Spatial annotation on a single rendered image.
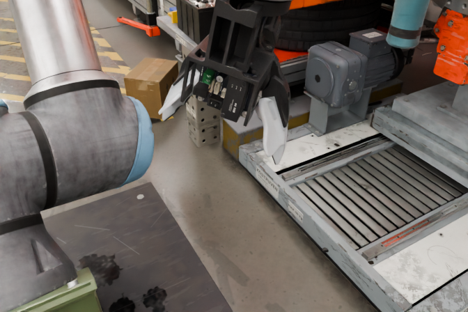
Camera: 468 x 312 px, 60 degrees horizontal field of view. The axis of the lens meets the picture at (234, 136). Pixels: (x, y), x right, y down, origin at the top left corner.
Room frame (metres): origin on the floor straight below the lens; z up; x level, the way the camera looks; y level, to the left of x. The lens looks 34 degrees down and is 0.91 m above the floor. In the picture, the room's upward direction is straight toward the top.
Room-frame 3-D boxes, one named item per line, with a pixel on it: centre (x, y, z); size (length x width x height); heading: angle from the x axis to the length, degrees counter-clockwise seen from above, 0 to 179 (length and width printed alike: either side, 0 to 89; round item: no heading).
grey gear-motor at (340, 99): (1.32, -0.46, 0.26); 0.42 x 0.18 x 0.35; 120
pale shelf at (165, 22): (1.31, 0.10, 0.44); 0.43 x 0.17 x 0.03; 30
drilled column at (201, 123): (1.34, 0.12, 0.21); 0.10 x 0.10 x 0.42; 30
